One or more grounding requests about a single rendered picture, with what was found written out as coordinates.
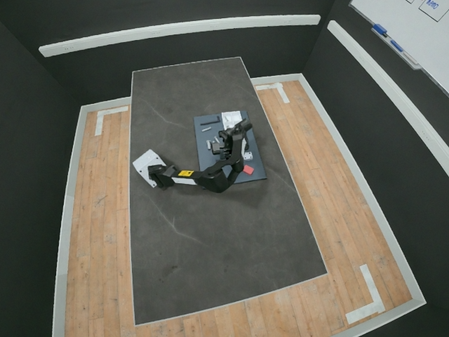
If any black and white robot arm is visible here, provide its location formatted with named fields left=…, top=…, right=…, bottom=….
left=147, top=119, right=253, bottom=193

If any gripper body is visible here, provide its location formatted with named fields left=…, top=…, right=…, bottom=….
left=211, top=140, right=249, bottom=155

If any red flat rectangular block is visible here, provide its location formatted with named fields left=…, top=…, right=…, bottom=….
left=243, top=165, right=253, bottom=175

